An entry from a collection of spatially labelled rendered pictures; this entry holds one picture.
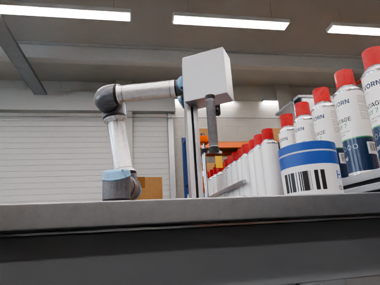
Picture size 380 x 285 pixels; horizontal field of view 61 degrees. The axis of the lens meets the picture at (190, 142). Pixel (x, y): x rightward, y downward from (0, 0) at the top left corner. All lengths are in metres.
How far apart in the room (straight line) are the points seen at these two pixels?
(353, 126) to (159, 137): 5.42
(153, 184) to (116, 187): 0.44
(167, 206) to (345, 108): 0.45
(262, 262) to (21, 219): 0.22
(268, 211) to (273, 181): 0.61
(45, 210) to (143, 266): 0.10
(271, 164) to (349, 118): 0.33
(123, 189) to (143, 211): 1.08
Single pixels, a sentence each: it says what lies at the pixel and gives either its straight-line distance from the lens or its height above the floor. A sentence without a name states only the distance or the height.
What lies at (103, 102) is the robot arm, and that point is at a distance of 1.52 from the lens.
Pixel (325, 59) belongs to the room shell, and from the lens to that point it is 6.25.
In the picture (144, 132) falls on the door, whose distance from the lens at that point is 5.96.
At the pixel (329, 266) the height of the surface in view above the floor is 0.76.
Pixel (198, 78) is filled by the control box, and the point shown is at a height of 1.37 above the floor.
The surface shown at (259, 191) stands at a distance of 0.95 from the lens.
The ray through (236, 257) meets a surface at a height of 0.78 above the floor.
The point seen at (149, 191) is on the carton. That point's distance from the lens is 1.74.
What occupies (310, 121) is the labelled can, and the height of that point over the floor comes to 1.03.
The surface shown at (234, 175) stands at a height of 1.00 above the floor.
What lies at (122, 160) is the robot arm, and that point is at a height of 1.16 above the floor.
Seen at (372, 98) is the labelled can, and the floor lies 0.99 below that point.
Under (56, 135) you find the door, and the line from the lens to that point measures 6.08.
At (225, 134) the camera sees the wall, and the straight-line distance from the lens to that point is 6.23.
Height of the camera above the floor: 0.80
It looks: 16 degrees up
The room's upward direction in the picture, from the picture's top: 3 degrees counter-clockwise
